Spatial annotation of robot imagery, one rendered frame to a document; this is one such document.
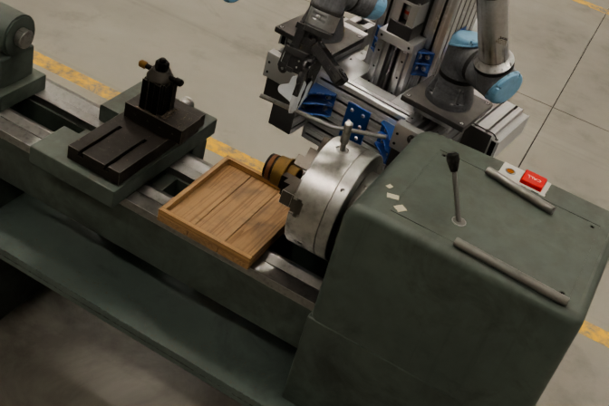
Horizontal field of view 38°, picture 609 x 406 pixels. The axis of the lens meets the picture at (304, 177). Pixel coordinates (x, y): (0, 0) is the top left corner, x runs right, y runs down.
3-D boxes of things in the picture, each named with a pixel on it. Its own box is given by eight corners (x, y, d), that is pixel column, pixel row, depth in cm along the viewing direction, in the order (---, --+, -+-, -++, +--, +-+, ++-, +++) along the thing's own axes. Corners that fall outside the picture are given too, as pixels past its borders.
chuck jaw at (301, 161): (331, 184, 244) (352, 146, 245) (328, 180, 239) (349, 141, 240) (296, 167, 247) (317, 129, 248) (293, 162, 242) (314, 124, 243)
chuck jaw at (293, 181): (323, 188, 237) (304, 201, 227) (316, 204, 239) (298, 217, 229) (287, 169, 240) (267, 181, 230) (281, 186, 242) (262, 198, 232)
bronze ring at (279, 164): (308, 158, 244) (279, 144, 247) (293, 172, 237) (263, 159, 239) (302, 185, 249) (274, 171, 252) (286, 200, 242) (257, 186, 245)
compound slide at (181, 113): (198, 131, 270) (201, 118, 267) (179, 145, 262) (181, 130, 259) (143, 103, 275) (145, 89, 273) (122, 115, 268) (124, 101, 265)
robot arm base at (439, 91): (438, 81, 290) (448, 54, 284) (478, 102, 284) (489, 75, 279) (416, 95, 278) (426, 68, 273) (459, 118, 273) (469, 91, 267)
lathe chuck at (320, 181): (355, 216, 261) (382, 130, 241) (304, 276, 237) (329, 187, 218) (328, 202, 263) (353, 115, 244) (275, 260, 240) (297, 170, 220)
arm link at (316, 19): (344, 19, 214) (333, 17, 206) (336, 36, 215) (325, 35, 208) (317, 6, 216) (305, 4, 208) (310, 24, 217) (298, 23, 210)
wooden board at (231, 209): (308, 208, 270) (311, 198, 267) (246, 269, 242) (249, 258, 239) (225, 165, 278) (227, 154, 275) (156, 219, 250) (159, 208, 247)
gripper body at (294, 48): (287, 67, 221) (305, 21, 218) (317, 82, 218) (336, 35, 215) (275, 67, 213) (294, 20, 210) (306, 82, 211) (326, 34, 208)
